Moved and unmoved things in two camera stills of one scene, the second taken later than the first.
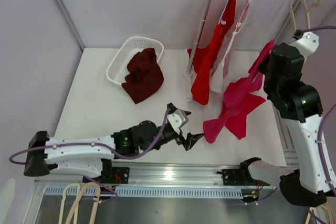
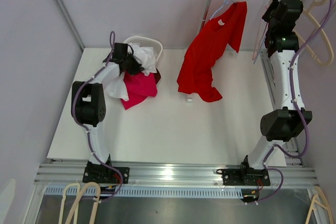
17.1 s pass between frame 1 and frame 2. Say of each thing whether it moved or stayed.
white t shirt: moved
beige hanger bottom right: stayed
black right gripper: moved
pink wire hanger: moved
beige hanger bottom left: stayed
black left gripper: moved
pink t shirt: moved
